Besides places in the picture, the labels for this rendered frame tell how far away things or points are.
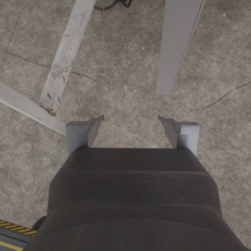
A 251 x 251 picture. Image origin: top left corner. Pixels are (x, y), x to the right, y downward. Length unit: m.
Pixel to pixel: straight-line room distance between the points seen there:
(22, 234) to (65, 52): 0.72
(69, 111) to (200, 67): 0.73
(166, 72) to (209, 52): 0.89
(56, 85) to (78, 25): 0.28
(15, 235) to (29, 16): 1.20
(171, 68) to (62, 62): 0.68
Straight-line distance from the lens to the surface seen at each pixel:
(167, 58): 0.17
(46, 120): 0.81
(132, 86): 0.96
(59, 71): 0.82
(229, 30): 1.17
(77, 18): 0.92
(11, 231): 0.81
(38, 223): 0.98
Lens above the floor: 0.90
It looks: 80 degrees down
